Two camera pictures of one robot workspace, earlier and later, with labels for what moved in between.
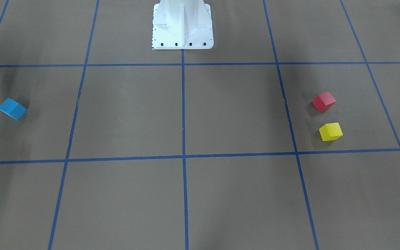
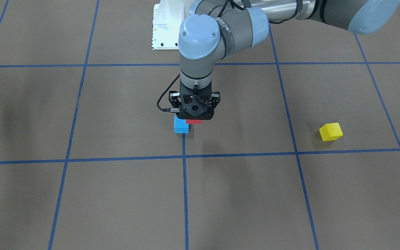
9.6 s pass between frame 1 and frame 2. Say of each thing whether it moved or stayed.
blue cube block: moved
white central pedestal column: stayed
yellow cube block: stayed
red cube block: moved
